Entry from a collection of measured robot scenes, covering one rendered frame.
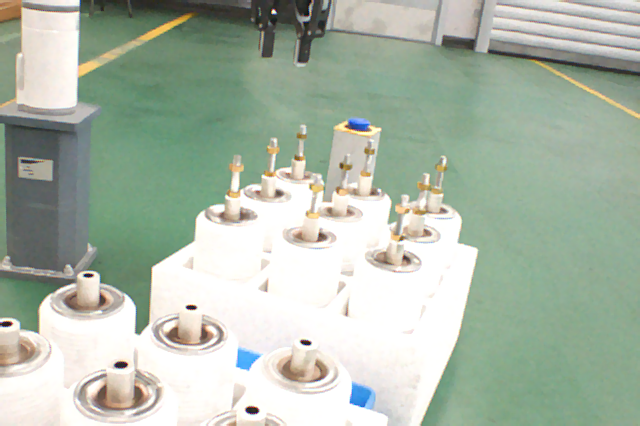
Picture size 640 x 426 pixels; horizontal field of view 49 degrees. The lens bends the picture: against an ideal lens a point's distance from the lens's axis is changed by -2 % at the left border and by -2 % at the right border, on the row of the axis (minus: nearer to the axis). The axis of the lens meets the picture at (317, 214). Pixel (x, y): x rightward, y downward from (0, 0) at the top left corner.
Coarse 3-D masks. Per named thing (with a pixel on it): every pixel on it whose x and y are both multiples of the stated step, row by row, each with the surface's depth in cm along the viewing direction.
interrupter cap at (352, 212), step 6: (318, 204) 109; (324, 204) 110; (330, 204) 110; (348, 204) 111; (318, 210) 107; (324, 210) 107; (330, 210) 109; (348, 210) 109; (354, 210) 109; (360, 210) 109; (324, 216) 105; (330, 216) 105; (336, 216) 106; (342, 216) 107; (348, 216) 107; (354, 216) 106; (360, 216) 107; (342, 222) 104; (348, 222) 104; (354, 222) 105
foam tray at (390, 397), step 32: (192, 256) 104; (160, 288) 99; (192, 288) 97; (224, 288) 96; (256, 288) 97; (448, 288) 105; (224, 320) 97; (256, 320) 95; (288, 320) 93; (320, 320) 91; (352, 320) 92; (448, 320) 103; (352, 352) 91; (384, 352) 89; (416, 352) 88; (448, 352) 117; (384, 384) 91; (416, 384) 89; (416, 416) 95
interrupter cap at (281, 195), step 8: (256, 184) 114; (248, 192) 110; (256, 192) 112; (280, 192) 113; (288, 192) 113; (256, 200) 108; (264, 200) 108; (272, 200) 108; (280, 200) 109; (288, 200) 110
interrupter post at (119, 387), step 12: (120, 360) 59; (108, 372) 58; (120, 372) 57; (132, 372) 58; (108, 384) 58; (120, 384) 58; (132, 384) 59; (108, 396) 58; (120, 396) 58; (132, 396) 59
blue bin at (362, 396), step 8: (240, 352) 93; (248, 352) 93; (256, 352) 93; (240, 360) 94; (248, 360) 93; (256, 360) 93; (240, 368) 94; (248, 368) 94; (352, 384) 89; (360, 384) 89; (352, 392) 89; (360, 392) 89; (368, 392) 88; (352, 400) 90; (360, 400) 89; (368, 400) 86; (368, 408) 85
